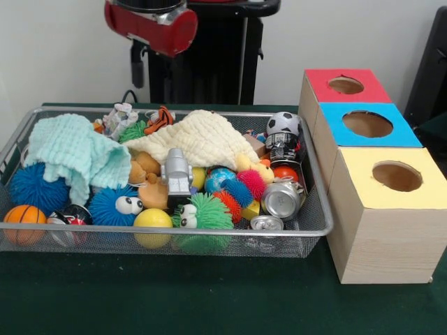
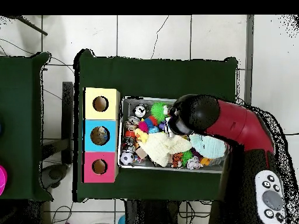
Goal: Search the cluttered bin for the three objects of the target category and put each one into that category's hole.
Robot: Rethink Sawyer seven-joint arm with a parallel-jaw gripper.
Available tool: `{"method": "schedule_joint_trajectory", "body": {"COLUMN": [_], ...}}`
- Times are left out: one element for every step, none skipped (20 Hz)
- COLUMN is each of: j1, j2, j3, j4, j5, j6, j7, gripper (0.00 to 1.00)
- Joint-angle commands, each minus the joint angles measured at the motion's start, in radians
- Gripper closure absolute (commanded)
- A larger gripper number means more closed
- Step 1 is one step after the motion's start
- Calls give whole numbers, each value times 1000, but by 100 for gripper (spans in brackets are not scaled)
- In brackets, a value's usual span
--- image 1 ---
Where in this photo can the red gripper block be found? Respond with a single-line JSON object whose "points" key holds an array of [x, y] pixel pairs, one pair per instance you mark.
{"points": [[157, 31]]}

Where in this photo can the cream waffle cloth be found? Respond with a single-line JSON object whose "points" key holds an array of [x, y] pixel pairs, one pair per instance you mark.
{"points": [[195, 139]]}

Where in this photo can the light blue waffle cloth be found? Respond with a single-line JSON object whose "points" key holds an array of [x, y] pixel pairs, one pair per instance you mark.
{"points": [[70, 150]]}

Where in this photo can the shallow clear mesh bin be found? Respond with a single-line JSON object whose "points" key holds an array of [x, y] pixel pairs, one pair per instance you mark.
{"points": [[105, 241]]}

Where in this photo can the grey metal toy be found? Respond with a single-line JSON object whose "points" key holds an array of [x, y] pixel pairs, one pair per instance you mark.
{"points": [[177, 174]]}

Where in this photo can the blue spiky ball with eyes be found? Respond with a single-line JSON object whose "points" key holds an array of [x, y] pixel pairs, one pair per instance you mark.
{"points": [[115, 204]]}

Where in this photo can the black and white soccer ball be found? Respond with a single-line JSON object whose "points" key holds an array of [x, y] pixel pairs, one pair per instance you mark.
{"points": [[283, 124]]}

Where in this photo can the yellow ball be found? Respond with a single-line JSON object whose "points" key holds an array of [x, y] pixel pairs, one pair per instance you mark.
{"points": [[152, 223]]}

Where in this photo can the large green spiky ball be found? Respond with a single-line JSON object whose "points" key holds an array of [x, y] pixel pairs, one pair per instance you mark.
{"points": [[206, 213]]}

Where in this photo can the orange basketball toy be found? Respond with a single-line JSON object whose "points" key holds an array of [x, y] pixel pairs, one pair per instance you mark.
{"points": [[24, 220]]}

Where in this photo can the crushed silver soda can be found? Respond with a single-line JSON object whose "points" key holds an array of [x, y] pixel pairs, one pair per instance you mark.
{"points": [[283, 199]]}

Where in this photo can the dark green table cloth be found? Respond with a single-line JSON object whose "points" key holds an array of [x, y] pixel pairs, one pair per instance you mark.
{"points": [[209, 300]]}

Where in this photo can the black flat panel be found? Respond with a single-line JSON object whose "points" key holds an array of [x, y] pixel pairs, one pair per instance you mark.
{"points": [[429, 70]]}

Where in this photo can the green cloth side table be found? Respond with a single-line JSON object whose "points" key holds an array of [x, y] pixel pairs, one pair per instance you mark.
{"points": [[438, 132]]}

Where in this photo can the black pedestal stand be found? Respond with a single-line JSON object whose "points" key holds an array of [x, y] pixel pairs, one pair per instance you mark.
{"points": [[216, 63]]}

